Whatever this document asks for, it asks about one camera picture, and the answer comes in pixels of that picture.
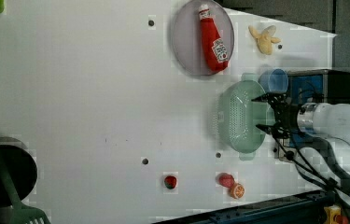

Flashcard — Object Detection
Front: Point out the yellow banana toy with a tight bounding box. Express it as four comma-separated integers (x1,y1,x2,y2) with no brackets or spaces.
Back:
248,25,281,55

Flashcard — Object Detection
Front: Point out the blue cup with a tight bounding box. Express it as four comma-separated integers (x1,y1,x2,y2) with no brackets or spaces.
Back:
259,68,288,92

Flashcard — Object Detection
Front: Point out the green spatula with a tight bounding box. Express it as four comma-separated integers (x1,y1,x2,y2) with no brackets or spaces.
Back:
0,153,51,224

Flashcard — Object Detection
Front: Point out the red strawberry toy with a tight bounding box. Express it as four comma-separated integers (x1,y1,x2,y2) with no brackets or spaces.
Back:
218,174,235,188

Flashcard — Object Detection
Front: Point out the green plastic strainer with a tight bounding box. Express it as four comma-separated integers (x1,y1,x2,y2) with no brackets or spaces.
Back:
217,73,268,161

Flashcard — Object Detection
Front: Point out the red green apple toy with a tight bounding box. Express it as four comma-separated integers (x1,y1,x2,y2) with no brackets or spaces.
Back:
164,175,177,189

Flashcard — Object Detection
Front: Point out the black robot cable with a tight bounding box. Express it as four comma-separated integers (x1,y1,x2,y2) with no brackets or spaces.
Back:
272,133,350,206

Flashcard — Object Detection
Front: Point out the black round pot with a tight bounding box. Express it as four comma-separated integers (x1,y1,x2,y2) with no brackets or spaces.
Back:
0,137,37,207

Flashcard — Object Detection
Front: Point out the red ketchup bottle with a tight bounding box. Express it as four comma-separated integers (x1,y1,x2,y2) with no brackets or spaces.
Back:
199,4,229,73

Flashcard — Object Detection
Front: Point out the orange slice toy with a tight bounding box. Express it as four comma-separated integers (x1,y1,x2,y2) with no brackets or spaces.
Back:
230,183,245,199

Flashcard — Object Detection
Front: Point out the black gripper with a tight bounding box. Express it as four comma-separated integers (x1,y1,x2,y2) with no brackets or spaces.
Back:
252,92,299,139

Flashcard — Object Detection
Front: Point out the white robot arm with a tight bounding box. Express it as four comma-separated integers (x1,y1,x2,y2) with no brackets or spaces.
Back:
254,92,350,173

